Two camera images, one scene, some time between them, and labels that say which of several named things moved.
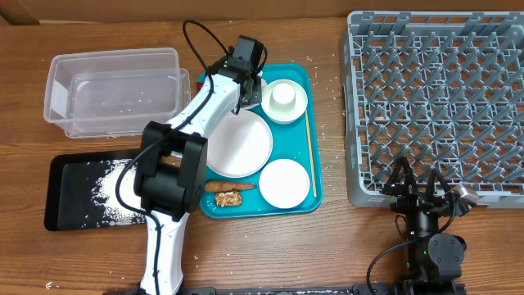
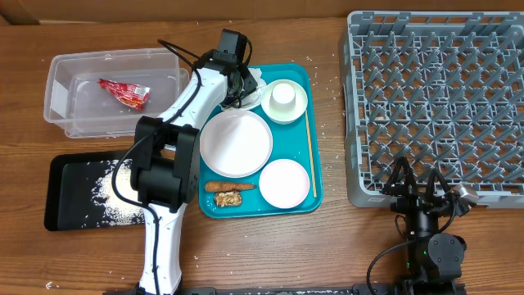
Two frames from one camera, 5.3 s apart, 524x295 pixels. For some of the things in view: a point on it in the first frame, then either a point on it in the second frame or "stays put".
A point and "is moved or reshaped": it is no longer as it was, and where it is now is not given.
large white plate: x=241 y=146 stays put
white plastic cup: x=282 y=97 stays put
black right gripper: x=415 y=199 stays put
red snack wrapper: x=199 y=85 is moved or reshaped
